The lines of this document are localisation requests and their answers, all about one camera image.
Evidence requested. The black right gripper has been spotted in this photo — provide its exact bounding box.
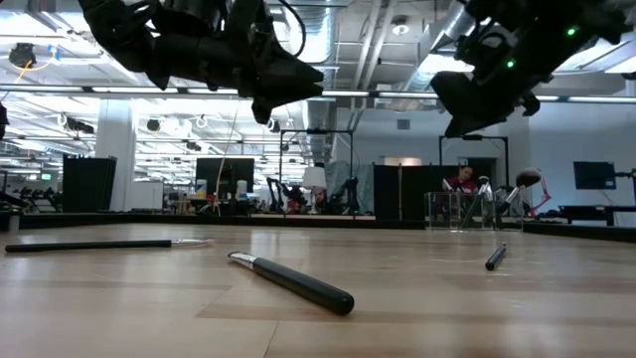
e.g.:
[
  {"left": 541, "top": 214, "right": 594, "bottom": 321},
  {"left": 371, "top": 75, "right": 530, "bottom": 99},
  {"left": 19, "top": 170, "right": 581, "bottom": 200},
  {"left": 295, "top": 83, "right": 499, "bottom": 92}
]
[{"left": 430, "top": 24, "right": 554, "bottom": 138}]

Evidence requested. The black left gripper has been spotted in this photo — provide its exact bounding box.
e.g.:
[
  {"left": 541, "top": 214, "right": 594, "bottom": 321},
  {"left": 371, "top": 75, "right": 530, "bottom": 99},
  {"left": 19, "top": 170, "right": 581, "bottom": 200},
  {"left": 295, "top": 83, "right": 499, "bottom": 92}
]
[{"left": 228, "top": 0, "right": 325, "bottom": 125}]

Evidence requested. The short black pen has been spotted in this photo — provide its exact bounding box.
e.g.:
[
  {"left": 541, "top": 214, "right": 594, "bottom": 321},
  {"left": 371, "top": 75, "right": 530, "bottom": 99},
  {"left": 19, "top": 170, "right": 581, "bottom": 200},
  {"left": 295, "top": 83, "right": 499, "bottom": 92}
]
[{"left": 484, "top": 242, "right": 509, "bottom": 272}]

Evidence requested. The white background table lamp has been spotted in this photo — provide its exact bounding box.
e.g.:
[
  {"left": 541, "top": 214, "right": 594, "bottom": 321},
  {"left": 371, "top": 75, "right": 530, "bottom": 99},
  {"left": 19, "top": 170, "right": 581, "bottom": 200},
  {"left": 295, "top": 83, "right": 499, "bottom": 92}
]
[{"left": 301, "top": 165, "right": 329, "bottom": 192}]

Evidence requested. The wide black partition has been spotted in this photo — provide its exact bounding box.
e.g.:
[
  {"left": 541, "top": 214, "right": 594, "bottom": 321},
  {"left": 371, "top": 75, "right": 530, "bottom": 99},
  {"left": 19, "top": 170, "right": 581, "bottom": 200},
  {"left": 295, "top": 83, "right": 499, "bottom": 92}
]
[{"left": 373, "top": 163, "right": 498, "bottom": 222}]

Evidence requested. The clear acrylic container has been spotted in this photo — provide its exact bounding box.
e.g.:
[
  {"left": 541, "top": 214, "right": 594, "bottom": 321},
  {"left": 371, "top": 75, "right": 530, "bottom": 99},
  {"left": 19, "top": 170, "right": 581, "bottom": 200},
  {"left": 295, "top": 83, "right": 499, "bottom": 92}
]
[{"left": 423, "top": 191, "right": 526, "bottom": 233}]

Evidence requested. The red desk lamp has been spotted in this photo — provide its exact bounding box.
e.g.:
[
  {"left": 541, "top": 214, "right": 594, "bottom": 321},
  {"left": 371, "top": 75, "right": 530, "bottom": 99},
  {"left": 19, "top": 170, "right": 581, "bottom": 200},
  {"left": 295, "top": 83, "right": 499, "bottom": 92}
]
[{"left": 535, "top": 176, "right": 554, "bottom": 219}]

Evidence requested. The dark mounted monitor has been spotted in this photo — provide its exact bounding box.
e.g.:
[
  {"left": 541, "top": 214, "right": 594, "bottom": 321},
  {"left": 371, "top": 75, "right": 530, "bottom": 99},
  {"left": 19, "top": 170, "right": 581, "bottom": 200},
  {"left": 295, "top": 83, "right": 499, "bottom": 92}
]
[{"left": 572, "top": 160, "right": 618, "bottom": 191}]

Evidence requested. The black background desk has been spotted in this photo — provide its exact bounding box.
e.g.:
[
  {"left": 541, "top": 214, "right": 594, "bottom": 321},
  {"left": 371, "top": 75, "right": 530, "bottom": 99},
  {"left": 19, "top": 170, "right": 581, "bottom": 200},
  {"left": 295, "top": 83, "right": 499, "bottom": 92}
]
[{"left": 557, "top": 204, "right": 636, "bottom": 228}]

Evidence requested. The black partition panel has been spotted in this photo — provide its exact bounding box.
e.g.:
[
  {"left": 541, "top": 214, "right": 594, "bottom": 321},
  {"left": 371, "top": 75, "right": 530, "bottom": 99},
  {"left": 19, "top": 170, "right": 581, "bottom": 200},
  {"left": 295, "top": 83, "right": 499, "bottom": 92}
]
[{"left": 62, "top": 155, "right": 118, "bottom": 214}]

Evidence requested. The black ceiling device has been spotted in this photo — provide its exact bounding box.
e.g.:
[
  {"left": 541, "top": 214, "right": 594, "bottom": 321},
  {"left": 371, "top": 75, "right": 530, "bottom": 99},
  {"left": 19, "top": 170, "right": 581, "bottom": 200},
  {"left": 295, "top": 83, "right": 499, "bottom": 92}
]
[{"left": 8, "top": 42, "right": 39, "bottom": 70}]

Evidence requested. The small gray cylinder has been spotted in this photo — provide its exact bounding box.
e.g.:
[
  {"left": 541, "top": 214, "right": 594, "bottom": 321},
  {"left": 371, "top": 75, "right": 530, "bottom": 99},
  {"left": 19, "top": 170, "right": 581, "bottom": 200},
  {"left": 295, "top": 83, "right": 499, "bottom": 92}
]
[{"left": 6, "top": 207, "right": 24, "bottom": 234}]

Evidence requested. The black background rig frame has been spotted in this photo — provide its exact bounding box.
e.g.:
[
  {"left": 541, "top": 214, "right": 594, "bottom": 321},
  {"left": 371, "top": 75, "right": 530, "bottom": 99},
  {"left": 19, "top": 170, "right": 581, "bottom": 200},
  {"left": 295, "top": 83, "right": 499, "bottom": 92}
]
[
  {"left": 278, "top": 128, "right": 356, "bottom": 220},
  {"left": 437, "top": 133, "right": 511, "bottom": 200}
]

